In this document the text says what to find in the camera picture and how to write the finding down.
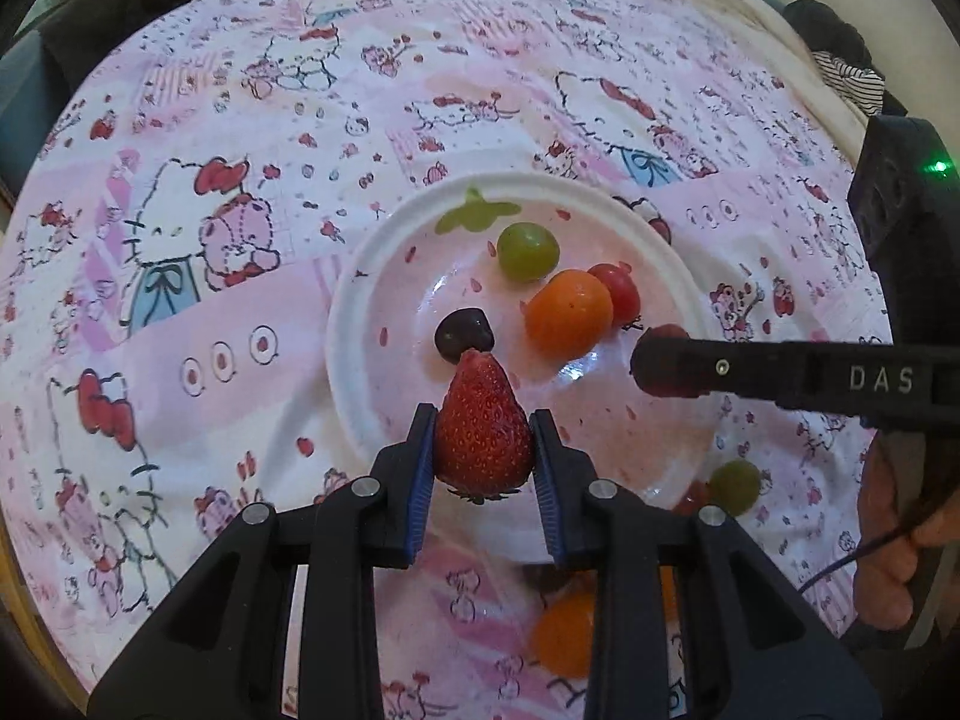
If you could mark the green grape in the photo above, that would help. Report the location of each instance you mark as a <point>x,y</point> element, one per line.
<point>527,251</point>
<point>736,487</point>

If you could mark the person's right hand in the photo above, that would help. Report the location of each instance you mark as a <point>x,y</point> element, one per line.
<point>885,540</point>

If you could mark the pink cartoon-cat printed blanket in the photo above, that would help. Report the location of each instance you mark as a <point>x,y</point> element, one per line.
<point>225,390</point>

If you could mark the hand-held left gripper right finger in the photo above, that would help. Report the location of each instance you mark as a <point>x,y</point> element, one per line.
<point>547,495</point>

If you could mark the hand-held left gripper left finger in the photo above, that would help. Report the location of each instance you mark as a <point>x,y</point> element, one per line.
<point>420,487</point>

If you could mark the small orange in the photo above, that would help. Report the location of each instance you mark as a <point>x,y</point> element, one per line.
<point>562,634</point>
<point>667,589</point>
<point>566,311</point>

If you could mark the black-white striped garment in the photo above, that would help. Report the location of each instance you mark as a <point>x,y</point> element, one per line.
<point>855,82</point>

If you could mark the red cherry tomato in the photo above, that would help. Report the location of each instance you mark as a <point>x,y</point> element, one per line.
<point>621,289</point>
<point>696,499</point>

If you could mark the red strawberry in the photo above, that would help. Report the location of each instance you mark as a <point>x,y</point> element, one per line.
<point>484,427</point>
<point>667,331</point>

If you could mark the black clothing pile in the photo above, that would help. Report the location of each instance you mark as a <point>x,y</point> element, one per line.
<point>825,22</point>

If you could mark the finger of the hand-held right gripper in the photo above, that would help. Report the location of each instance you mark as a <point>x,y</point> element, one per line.
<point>750,371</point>

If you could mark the blue sofa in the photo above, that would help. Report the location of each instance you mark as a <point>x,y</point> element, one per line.
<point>22,105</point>

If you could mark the dark purple grape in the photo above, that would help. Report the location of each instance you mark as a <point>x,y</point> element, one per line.
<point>461,330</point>

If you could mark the pink strawberry-pattern plate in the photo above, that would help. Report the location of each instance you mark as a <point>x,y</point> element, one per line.
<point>390,420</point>

